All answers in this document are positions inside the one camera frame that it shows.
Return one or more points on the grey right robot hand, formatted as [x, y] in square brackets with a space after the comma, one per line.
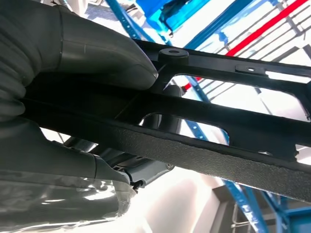
[60, 193]

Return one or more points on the blue metal shelf rack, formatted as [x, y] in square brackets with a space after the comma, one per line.
[239, 199]

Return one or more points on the blue plastic tray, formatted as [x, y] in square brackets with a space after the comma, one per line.
[150, 9]

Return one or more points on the red barrier tape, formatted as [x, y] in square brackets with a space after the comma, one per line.
[267, 24]

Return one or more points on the small black bracket part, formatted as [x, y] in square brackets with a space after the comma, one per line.
[170, 9]

